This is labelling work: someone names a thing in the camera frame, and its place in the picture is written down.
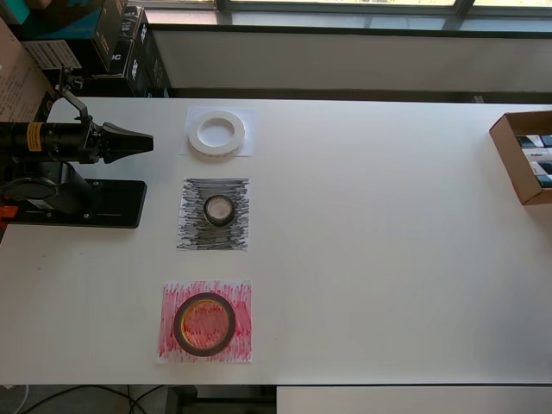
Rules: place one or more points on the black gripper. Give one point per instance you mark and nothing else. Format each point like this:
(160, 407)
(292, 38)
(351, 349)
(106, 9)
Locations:
(95, 143)

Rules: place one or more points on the white tape roll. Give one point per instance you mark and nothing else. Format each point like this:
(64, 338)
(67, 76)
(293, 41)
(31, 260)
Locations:
(196, 142)

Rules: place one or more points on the black tape roll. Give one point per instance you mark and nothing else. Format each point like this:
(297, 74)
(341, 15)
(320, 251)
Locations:
(217, 222)

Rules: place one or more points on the large brown tape roll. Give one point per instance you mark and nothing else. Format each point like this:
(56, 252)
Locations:
(206, 351)

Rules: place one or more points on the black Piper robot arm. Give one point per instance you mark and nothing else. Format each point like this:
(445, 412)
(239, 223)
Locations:
(56, 142)

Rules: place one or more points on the plain white paper sheet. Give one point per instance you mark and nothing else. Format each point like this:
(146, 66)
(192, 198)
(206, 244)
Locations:
(186, 113)

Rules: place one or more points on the black printed carton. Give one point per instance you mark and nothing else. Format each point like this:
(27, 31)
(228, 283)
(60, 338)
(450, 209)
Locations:
(123, 30)
(148, 64)

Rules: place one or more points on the black scribbled paper sheet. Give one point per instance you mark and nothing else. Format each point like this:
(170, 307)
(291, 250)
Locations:
(190, 233)

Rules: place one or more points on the tall brown GX760A cardboard box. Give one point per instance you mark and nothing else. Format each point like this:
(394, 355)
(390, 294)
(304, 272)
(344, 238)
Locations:
(17, 86)

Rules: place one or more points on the orange table clamp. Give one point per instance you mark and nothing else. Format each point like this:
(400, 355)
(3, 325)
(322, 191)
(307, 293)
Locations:
(8, 212)

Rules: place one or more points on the teal topped black box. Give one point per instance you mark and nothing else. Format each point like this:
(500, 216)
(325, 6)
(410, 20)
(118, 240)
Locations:
(60, 21)

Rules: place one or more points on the red scribbled paper sheet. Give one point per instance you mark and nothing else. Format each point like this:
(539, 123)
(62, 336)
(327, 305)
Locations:
(168, 345)

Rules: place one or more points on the open brown cardboard tray box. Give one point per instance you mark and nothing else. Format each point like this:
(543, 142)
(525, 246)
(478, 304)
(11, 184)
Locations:
(506, 146)

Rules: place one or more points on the white board panel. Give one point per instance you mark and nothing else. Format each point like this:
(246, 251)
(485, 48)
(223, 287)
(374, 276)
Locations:
(409, 401)

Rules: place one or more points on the small black white carton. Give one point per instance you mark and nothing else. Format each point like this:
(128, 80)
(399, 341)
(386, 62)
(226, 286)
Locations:
(539, 154)
(545, 181)
(543, 168)
(532, 140)

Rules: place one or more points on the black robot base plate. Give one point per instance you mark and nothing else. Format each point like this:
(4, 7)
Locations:
(121, 207)

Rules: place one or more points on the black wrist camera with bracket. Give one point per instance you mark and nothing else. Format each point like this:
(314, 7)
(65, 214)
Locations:
(64, 83)

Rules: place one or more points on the black table leg frame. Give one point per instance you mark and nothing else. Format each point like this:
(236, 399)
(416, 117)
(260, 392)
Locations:
(181, 401)

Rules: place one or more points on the dark window frame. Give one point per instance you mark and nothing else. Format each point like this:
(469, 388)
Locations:
(463, 6)

